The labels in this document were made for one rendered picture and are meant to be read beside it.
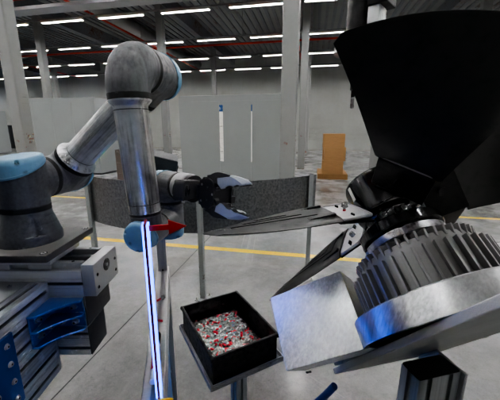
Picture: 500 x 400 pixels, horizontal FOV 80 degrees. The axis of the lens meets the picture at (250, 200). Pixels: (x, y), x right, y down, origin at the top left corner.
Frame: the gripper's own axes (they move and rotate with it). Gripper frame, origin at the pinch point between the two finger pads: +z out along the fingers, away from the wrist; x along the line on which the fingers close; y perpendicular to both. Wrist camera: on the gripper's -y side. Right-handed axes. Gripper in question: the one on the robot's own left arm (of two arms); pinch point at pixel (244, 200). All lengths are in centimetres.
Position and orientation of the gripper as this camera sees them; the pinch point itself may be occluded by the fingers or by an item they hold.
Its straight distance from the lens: 65.4
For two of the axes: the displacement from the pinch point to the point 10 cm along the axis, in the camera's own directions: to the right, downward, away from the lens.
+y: 6.2, -0.5, 7.8
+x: -0.9, 9.9, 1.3
